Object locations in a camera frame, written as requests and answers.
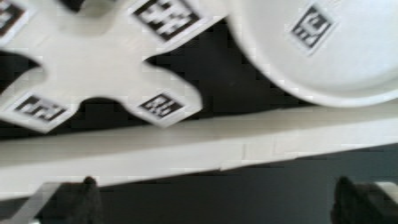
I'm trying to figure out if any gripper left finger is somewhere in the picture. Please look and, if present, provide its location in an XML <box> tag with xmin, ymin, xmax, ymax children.
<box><xmin>10</xmin><ymin>176</ymin><xmax>104</xmax><ymax>224</ymax></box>

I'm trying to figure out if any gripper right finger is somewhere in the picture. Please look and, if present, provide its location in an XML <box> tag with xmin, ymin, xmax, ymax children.
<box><xmin>330</xmin><ymin>176</ymin><xmax>398</xmax><ymax>224</ymax></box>

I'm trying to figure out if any white cross table base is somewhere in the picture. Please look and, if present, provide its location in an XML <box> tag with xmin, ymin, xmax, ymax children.
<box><xmin>0</xmin><ymin>0</ymin><xmax>227</xmax><ymax>133</ymax></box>

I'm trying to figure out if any white round table top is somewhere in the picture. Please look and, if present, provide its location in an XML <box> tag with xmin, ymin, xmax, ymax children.
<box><xmin>225</xmin><ymin>0</ymin><xmax>398</xmax><ymax>107</ymax></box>

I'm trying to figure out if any white frame front bar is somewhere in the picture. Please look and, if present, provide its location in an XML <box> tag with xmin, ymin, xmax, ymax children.
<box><xmin>0</xmin><ymin>100</ymin><xmax>398</xmax><ymax>200</ymax></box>

